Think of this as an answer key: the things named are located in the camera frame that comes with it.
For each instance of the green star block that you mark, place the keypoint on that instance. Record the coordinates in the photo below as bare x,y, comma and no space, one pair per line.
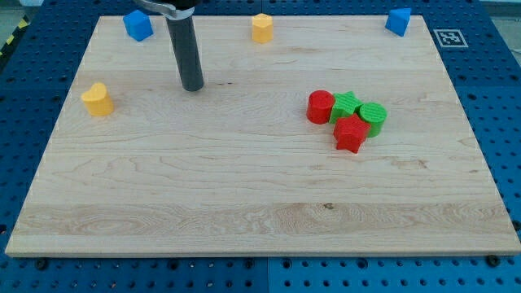
345,105

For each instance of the red star block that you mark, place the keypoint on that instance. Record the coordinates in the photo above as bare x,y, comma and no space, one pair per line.
350,133

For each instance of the black bolt front left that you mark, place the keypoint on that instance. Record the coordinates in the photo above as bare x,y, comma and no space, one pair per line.
41,264

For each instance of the blue triangle block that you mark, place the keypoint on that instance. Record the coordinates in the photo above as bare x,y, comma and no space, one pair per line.
398,20

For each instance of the yellow hexagon block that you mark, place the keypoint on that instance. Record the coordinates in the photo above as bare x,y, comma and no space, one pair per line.
262,28

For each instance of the black bolt front right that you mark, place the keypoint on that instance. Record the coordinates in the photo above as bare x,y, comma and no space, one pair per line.
493,261

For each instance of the black bolt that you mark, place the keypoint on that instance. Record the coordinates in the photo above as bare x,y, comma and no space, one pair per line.
41,264
493,261

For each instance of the yellow heart block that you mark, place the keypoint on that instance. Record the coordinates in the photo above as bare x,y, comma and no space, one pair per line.
97,100

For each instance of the wooden board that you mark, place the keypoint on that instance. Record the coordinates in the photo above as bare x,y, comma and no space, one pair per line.
237,169

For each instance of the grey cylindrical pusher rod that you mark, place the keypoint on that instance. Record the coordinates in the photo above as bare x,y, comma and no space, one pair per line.
186,52

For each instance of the red cylinder block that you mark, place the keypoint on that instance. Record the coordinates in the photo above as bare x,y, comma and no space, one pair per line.
319,107

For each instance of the blue cube block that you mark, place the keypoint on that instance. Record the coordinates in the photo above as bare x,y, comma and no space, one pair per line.
138,25

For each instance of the silver clamp on rod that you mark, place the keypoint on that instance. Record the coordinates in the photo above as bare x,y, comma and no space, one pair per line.
166,9

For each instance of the green cylinder block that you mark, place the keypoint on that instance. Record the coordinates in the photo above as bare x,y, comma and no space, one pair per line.
375,115

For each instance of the fiducial marker tag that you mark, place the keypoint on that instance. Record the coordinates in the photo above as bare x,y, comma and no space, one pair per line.
450,38

